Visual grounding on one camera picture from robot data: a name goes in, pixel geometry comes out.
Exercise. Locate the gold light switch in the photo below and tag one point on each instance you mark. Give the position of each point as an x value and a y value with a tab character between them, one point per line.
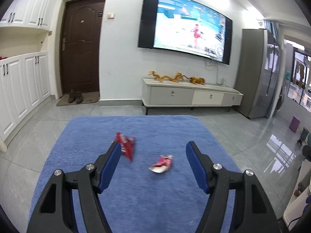
111	15

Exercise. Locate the purple stool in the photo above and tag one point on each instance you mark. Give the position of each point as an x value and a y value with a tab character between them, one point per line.
294	124

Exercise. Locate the green sticker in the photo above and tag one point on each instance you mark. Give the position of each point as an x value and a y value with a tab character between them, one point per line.
287	75

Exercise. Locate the brown door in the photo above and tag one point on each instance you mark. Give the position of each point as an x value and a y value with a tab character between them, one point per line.
80	48

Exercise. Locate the brown shoe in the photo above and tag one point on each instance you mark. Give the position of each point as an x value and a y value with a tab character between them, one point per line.
79	97
72	96

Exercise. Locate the long golden dragon figure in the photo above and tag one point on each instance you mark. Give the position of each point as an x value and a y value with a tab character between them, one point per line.
160	77

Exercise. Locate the short golden animal figure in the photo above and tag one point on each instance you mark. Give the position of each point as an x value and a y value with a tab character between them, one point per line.
197	80

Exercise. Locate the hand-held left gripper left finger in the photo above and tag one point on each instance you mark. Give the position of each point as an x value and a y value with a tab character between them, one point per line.
109	170

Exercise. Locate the brown doormat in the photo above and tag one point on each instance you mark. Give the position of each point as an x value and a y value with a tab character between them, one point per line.
90	100

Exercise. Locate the white TV cabinet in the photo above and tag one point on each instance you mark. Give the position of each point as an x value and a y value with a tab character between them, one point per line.
170	94

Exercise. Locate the dark teal chair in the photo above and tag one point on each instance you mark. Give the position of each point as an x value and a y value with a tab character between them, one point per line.
305	136

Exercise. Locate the red snack wrapper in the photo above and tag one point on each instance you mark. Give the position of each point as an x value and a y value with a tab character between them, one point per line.
127	144

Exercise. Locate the balcony glass door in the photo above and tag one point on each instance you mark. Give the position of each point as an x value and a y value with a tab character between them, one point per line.
298	77

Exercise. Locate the white wall cabinets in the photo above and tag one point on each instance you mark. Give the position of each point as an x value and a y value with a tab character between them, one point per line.
26	4

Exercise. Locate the white cluttered desk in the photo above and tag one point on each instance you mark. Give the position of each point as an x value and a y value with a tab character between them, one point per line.
297	213

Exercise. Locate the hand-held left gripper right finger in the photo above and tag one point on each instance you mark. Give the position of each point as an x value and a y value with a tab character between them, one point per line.
198	170

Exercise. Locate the grey steel fridge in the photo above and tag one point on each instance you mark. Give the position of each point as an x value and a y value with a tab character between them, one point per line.
252	72

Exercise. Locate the blue curtain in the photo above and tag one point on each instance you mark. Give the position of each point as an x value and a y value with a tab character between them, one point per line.
272	29

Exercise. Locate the dark hanging bag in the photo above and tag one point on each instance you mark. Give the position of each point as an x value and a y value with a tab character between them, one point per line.
281	99

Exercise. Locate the blue rug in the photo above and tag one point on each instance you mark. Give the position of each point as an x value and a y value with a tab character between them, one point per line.
150	136

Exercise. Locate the white floor cabinets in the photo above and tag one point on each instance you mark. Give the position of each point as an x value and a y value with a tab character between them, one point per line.
21	89

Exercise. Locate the pink and white wrapper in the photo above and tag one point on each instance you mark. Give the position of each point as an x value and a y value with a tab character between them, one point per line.
162	163

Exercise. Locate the wall television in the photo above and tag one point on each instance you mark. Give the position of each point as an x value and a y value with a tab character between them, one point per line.
184	26

